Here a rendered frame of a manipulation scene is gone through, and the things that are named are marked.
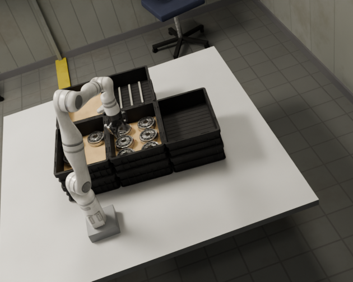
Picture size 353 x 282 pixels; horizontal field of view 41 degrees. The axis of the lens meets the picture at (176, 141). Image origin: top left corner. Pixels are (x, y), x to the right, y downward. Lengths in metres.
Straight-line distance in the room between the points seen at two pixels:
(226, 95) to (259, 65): 1.49
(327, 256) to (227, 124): 0.98
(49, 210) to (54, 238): 0.21
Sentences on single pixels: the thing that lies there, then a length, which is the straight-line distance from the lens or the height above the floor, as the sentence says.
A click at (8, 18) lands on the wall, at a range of 5.26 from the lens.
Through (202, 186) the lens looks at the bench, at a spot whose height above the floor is 0.70.
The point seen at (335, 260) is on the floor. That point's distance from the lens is 3.01.
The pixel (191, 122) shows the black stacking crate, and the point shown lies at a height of 0.83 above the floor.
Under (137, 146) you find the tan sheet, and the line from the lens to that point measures 2.63.
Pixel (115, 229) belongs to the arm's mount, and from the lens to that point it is 2.40.
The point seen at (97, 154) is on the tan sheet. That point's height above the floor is 0.83.
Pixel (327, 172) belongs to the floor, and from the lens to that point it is 3.44.
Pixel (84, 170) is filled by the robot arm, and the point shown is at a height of 1.12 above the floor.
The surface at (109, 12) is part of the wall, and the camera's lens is 5.28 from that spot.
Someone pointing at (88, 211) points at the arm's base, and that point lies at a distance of 2.33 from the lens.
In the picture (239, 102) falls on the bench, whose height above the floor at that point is 0.70.
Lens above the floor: 2.54
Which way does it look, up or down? 41 degrees down
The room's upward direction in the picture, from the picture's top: 17 degrees counter-clockwise
